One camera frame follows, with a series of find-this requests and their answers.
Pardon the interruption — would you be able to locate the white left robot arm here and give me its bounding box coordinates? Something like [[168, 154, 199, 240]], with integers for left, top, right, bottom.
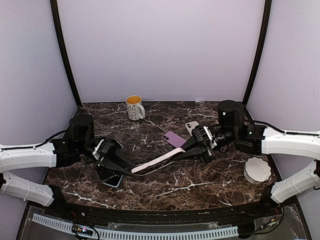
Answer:
[[0, 114, 135, 218]]

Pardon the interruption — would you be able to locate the black frame post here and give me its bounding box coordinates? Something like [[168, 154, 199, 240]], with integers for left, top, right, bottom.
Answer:
[[50, 0, 82, 108], [242, 0, 273, 108]]

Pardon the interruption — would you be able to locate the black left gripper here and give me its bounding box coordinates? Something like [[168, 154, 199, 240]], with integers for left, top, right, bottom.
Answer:
[[77, 139, 138, 178]]

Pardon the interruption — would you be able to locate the purple phone case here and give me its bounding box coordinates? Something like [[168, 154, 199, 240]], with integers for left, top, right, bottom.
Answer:
[[161, 131, 187, 148]]

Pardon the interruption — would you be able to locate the white spotted mug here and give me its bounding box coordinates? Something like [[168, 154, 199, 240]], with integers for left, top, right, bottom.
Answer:
[[125, 95, 146, 121]]

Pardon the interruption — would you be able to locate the black front rail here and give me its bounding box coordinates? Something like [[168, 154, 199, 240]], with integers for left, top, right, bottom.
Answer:
[[47, 186, 284, 225]]

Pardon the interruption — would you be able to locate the pink phone case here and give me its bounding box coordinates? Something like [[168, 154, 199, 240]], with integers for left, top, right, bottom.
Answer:
[[131, 147, 186, 174]]

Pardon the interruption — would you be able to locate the light blue phone case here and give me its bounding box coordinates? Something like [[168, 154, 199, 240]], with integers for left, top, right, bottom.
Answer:
[[102, 175, 124, 188]]

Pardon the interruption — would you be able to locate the right black frame post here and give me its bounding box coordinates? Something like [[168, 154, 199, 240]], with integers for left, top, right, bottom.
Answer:
[[242, 0, 273, 108]]

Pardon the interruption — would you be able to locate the white scalloped dish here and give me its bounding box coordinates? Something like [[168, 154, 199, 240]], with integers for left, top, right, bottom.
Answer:
[[243, 157, 272, 184]]

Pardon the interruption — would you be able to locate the white phone case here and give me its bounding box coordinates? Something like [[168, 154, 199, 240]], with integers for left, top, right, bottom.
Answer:
[[185, 121, 200, 137]]

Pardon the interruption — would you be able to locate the grey slotted cable duct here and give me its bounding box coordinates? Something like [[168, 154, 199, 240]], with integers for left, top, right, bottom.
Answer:
[[31, 213, 239, 240]]

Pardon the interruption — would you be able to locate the left black frame post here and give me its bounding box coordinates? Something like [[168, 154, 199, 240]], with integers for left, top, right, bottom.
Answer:
[[50, 0, 82, 108]]

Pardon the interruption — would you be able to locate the black phone on top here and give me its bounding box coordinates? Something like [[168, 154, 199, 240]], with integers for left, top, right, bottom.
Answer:
[[96, 168, 119, 182]]

